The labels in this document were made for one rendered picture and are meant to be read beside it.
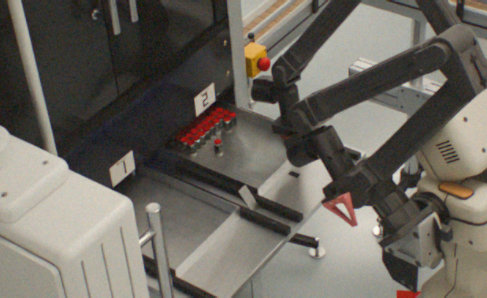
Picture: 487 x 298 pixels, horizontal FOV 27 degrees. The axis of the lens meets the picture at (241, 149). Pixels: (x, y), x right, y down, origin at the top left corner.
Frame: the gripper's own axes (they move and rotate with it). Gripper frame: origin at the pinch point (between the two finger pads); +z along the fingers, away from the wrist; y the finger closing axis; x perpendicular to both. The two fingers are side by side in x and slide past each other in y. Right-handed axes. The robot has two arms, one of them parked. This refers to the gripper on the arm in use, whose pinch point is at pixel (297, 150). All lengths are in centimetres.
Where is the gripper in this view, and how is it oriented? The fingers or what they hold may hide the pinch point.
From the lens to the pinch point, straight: 269.5
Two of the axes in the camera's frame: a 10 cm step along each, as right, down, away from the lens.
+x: -5.9, 5.3, -6.1
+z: 1.8, 8.2, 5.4
